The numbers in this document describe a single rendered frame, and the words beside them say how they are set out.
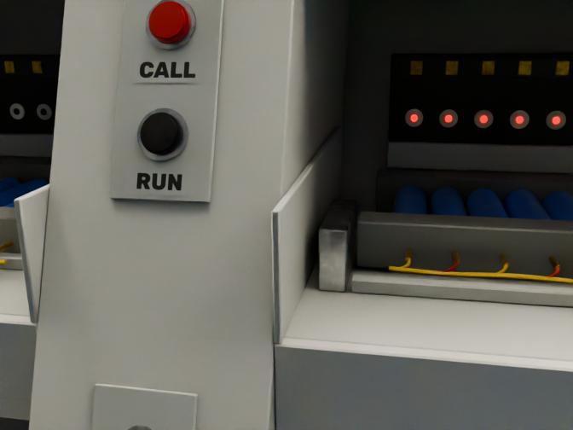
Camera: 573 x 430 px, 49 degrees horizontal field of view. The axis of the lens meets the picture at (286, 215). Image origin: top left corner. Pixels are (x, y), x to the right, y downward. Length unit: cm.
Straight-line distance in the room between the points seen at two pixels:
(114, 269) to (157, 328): 3
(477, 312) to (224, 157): 12
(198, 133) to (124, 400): 10
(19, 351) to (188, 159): 10
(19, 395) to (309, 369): 12
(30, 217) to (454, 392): 17
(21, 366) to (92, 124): 10
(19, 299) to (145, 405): 8
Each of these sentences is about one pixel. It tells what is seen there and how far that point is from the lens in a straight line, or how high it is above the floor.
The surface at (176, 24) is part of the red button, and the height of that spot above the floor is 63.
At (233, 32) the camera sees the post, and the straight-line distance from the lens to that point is 25.
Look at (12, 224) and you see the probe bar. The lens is 33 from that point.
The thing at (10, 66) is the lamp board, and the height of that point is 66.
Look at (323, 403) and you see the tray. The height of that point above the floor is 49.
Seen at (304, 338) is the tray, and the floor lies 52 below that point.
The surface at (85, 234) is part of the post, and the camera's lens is 26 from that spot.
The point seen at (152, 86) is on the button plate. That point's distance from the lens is 25.
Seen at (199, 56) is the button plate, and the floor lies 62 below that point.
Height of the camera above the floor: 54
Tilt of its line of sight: 4 degrees up
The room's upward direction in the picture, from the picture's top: 3 degrees clockwise
